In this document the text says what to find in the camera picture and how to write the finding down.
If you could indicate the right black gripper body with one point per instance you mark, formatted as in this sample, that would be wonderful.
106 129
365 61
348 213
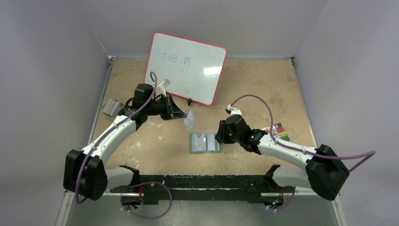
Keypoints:
223 132

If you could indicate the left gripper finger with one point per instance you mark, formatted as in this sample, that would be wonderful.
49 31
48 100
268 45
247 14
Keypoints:
178 116
173 108

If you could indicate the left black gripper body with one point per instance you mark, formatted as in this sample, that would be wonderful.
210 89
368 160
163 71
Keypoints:
162 108

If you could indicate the white VIP card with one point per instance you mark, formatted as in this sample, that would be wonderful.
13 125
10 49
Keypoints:
199 142
189 120

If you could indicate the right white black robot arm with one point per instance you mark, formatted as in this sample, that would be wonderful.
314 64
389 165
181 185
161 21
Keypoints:
316 168

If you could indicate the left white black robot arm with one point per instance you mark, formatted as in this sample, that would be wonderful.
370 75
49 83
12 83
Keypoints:
84 172

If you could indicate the stack of credit cards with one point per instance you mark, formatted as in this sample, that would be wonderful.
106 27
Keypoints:
111 106

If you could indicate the colourful marker pack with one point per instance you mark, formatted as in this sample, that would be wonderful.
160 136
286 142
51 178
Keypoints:
278 131

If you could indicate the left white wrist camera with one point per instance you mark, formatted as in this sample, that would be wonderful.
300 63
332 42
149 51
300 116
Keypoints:
161 89

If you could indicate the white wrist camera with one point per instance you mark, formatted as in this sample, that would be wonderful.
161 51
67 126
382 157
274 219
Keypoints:
161 89
231 110

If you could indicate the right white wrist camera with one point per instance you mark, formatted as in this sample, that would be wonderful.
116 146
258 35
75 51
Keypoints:
231 110

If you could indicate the white board with red frame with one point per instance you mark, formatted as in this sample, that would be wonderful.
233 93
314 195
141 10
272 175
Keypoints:
193 67

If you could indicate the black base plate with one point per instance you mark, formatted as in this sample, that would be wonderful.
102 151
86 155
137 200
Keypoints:
249 188

